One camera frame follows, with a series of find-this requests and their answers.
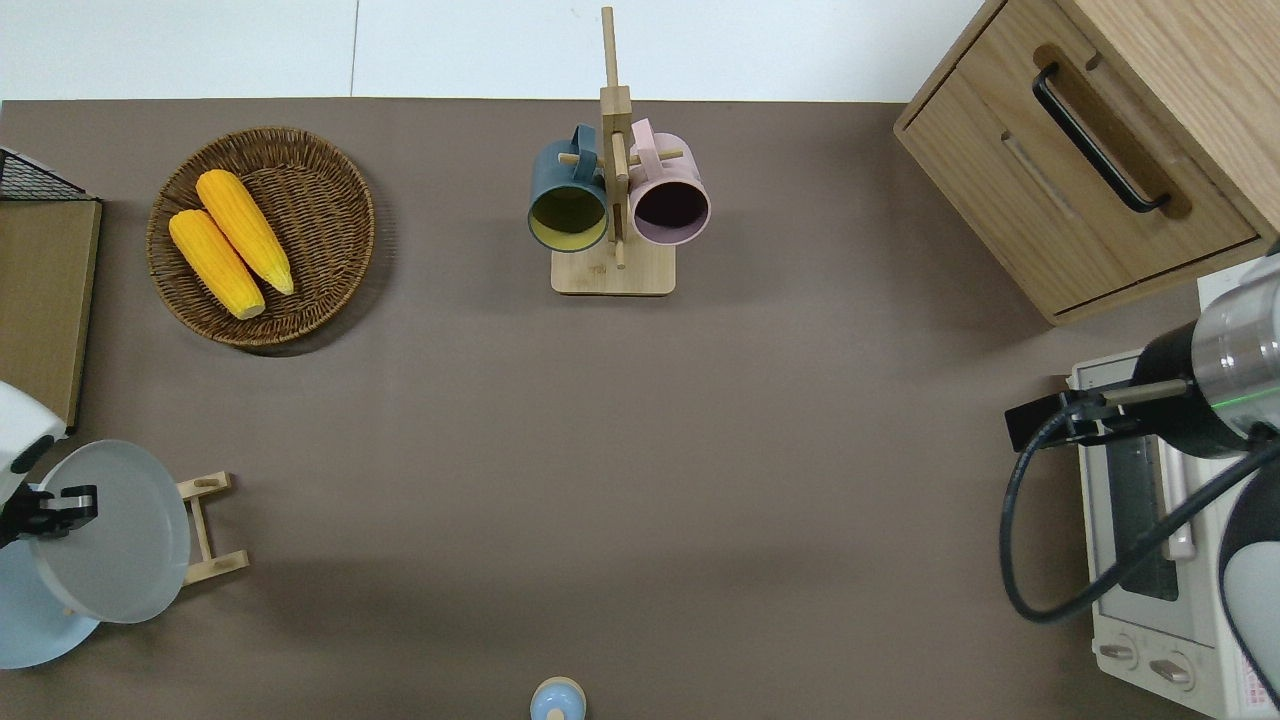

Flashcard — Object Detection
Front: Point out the black cabinet handle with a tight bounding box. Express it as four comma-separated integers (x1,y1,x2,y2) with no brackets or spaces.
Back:
1032,63,1173,214

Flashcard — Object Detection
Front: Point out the pink mug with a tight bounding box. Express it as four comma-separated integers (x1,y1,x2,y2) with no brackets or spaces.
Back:
627,118,712,247

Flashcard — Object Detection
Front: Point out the brown wicker basket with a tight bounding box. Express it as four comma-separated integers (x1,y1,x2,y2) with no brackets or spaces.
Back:
146,126,377,348

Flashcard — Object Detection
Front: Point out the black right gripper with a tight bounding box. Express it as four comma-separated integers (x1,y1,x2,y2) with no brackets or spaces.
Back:
1004,320,1251,461

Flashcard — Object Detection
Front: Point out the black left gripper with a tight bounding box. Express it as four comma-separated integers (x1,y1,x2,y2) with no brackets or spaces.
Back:
0,485,100,549

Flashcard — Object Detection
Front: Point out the yellow corn cob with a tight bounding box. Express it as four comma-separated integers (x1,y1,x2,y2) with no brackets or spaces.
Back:
195,169,295,297
168,208,266,321

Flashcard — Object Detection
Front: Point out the wooden mug tree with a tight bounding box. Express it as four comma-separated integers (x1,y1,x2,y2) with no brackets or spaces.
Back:
551,6,677,297

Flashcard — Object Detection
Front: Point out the dark blue mug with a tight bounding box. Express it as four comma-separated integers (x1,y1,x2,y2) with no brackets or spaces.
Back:
527,124,610,253

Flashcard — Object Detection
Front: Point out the wooden plate rack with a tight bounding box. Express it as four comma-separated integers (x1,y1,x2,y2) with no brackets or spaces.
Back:
175,470,251,587

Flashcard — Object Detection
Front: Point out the wire and wood shelf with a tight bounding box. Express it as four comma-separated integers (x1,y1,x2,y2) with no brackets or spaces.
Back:
0,147,103,433

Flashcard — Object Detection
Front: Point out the white toaster oven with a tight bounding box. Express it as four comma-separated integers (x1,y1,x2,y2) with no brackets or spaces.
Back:
1068,258,1280,720

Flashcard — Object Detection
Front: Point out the light blue plate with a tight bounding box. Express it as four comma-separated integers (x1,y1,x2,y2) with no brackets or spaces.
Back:
0,538,101,670

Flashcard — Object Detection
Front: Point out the wooden cabinet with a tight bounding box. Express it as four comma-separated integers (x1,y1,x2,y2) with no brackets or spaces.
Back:
893,0,1280,326

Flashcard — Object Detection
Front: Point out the gray plate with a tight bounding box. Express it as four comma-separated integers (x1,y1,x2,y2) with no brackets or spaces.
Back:
30,439,192,626

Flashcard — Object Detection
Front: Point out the blue service bell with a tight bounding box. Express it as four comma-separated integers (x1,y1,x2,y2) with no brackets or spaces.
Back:
530,677,588,720

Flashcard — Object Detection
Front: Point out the brown table mat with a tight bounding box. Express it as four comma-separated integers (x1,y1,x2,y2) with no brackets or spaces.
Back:
0,97,1280,720

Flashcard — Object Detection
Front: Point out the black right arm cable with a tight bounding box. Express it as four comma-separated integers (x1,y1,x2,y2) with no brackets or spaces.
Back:
1000,390,1280,624

